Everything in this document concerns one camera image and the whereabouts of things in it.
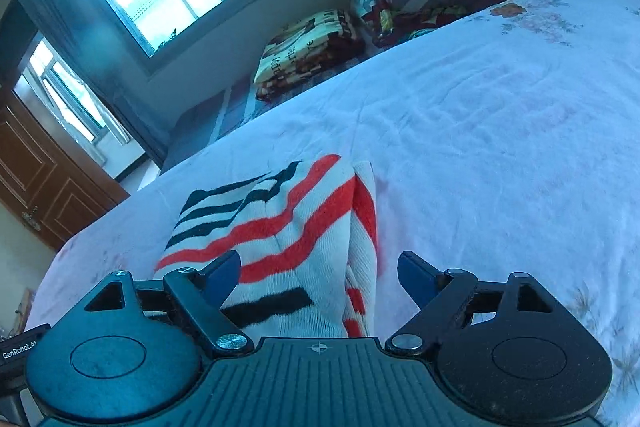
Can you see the striped knit sweater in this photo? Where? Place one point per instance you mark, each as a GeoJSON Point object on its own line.
{"type": "Point", "coordinates": [300, 232]}

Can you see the red patterned quilt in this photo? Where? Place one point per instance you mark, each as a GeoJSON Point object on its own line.
{"type": "Point", "coordinates": [425, 19]}

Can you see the small glass window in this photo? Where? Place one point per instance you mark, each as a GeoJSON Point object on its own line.
{"type": "Point", "coordinates": [70, 107]}

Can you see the folded printed blanket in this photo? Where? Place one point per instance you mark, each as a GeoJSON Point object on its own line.
{"type": "Point", "coordinates": [310, 52]}

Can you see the brown wooden door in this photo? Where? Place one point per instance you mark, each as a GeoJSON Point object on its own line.
{"type": "Point", "coordinates": [45, 177]}

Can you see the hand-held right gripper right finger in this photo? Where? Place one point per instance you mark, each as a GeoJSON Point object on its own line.
{"type": "Point", "coordinates": [415, 278]}

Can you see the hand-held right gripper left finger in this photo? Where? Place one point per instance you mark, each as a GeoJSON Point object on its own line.
{"type": "Point", "coordinates": [225, 276]}

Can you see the pink floral bed sheet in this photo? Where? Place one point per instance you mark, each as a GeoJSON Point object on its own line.
{"type": "Point", "coordinates": [475, 132]}

